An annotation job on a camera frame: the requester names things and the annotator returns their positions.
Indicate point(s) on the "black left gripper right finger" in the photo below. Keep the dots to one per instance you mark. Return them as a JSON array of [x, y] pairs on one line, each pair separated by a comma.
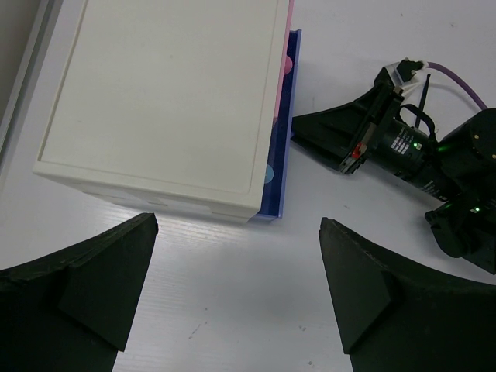
[[394, 314]]

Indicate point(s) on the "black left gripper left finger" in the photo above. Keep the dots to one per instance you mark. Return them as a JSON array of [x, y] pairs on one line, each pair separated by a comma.
[[72, 310]]

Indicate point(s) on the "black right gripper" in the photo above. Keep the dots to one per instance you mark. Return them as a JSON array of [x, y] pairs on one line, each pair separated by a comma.
[[370, 128]]

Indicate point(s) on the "periwinkle blue drawer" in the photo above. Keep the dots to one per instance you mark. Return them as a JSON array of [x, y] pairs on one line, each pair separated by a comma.
[[272, 205]]

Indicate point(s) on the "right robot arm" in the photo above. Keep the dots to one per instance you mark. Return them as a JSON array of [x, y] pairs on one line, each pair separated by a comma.
[[458, 171]]

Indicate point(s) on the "thin black makeup pencil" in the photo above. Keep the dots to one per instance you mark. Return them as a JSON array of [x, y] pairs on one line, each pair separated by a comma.
[[422, 100]]

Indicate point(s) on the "pink drawer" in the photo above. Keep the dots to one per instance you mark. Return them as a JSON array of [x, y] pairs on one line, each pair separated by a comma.
[[286, 64]]

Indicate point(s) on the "white drawer cabinet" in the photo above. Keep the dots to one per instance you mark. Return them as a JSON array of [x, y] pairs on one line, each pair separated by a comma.
[[169, 104]]

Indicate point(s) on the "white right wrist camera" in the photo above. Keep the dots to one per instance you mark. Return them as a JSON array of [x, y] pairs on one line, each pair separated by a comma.
[[401, 75]]

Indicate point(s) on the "aluminium table rail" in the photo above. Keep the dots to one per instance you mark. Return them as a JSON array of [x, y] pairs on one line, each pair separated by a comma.
[[26, 30]]

